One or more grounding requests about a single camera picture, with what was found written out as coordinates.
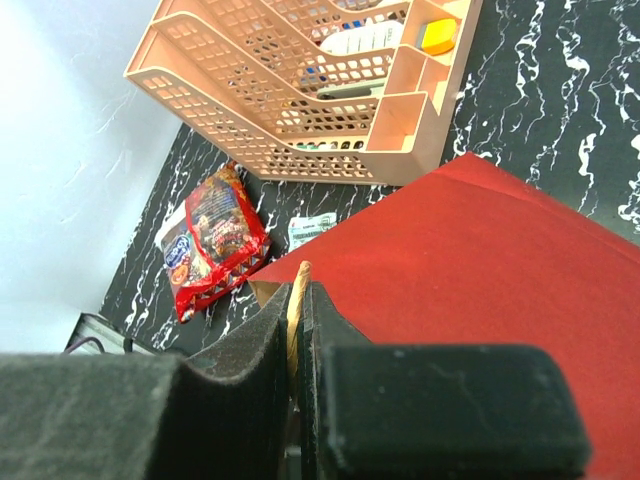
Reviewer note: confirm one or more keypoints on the peach plastic file organizer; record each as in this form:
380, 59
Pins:
250, 77

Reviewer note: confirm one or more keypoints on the orange yellow round object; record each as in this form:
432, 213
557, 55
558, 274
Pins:
438, 37

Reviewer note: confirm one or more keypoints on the red brown paper bag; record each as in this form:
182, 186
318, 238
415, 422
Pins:
470, 254

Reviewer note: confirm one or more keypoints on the red candy bag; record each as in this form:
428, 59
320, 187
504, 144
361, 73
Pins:
211, 243

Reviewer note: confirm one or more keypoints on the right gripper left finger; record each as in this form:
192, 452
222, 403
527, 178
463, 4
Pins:
219, 414

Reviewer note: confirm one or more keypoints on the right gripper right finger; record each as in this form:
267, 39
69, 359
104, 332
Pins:
435, 411

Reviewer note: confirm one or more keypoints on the white box in organizer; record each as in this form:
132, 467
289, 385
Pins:
365, 38

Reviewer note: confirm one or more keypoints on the silver foil snack packet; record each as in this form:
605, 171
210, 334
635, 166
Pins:
301, 230

